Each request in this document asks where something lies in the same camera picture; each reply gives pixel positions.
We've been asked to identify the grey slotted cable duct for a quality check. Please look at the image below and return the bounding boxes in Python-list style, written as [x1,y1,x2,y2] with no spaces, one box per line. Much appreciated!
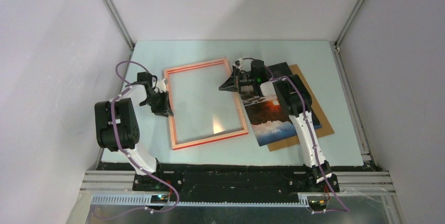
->
[91,194,309,208]

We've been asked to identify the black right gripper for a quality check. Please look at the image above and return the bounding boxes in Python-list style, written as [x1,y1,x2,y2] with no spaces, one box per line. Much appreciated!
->
[218,68,256,92]

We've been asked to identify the orange wooden picture frame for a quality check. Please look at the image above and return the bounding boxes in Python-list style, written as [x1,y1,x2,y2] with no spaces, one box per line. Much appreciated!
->
[163,57,250,151]

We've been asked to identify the aluminium corner post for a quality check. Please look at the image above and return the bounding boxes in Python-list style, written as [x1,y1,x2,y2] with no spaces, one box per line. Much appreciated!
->
[334,0,366,48]
[102,0,135,51]

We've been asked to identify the clear acrylic sheet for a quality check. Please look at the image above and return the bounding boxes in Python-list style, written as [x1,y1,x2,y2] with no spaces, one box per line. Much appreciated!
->
[168,63,243,145]

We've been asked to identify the aluminium corner post left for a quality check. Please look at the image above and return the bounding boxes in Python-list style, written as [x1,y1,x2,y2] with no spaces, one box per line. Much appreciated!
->
[102,0,135,51]

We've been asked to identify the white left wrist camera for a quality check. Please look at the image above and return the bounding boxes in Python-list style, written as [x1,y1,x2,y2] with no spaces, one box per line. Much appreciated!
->
[154,78,168,93]

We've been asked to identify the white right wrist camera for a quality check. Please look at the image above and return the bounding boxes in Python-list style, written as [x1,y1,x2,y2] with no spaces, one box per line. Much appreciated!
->
[232,58,243,70]

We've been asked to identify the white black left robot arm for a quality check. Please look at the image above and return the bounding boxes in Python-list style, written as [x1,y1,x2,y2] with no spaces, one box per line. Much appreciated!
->
[94,72,174,191]

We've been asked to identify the sunset photo print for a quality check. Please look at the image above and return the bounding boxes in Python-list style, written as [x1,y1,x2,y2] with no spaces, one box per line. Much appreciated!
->
[240,62,323,147]

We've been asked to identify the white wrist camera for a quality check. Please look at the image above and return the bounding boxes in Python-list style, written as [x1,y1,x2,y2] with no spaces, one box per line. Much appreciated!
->
[232,58,243,70]
[154,78,168,93]

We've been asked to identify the brown backing board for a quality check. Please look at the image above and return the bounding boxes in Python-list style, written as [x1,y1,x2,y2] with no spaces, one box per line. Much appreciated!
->
[268,64,335,152]

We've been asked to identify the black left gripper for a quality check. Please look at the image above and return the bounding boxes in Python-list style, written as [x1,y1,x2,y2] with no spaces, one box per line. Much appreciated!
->
[142,90,174,118]

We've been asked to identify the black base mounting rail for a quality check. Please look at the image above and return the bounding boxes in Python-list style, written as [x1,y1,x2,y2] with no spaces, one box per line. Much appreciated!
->
[96,161,352,204]

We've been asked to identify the aluminium corner post right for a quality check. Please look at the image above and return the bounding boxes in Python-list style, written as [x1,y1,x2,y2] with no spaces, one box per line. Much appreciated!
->
[334,0,366,48]

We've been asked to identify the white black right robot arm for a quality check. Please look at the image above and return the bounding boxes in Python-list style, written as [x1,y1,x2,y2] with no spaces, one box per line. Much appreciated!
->
[219,58,337,193]

